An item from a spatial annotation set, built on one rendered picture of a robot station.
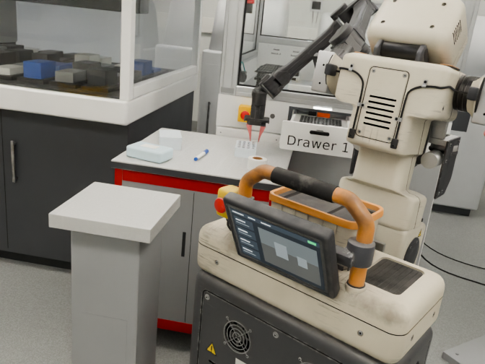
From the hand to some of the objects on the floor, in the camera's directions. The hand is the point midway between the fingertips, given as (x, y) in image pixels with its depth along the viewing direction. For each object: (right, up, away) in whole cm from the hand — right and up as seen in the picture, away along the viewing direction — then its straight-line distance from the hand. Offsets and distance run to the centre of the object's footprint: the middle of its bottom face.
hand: (254, 139), depth 210 cm
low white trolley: (-24, -77, +21) cm, 83 cm away
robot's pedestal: (-47, -95, -40) cm, 113 cm away
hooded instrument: (-142, -38, +100) cm, 178 cm away
